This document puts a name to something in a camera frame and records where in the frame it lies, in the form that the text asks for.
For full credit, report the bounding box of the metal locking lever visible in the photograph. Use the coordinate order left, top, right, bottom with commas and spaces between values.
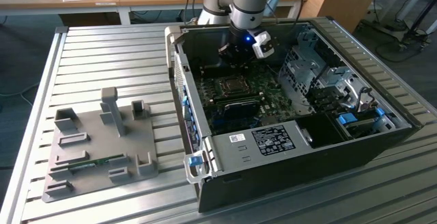
242, 77, 254, 94

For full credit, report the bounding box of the CPU socket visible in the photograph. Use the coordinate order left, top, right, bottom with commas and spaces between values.
216, 75, 254, 96

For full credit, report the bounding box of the black RAM slot row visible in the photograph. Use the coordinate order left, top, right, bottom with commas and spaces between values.
214, 94, 266, 106

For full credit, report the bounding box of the metal drive cage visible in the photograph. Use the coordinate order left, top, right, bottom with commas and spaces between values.
278, 27, 362, 115

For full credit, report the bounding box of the green motherboard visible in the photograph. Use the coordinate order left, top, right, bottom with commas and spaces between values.
194, 64, 310, 136

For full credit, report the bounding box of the black graphics card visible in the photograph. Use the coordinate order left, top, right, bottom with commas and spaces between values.
216, 98, 262, 121

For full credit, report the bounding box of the wooden cabinet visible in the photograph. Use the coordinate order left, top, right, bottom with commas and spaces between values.
317, 0, 389, 33

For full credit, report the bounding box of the silver power supply unit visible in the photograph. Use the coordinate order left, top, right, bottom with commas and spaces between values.
204, 120, 314, 177

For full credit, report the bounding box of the blue disk carrier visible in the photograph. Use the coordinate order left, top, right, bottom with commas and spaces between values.
335, 113, 358, 127

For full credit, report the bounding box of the black PC case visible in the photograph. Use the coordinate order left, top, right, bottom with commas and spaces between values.
164, 16, 427, 213

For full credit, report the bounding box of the grey parts rack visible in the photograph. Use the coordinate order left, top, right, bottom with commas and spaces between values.
40, 87, 161, 204

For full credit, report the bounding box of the green RAM stick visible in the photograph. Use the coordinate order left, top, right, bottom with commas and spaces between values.
67, 154, 124, 170

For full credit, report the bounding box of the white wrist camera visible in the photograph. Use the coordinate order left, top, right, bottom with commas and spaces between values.
251, 29, 275, 60

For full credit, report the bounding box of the black cable bundle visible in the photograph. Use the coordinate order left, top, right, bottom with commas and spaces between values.
353, 85, 378, 114

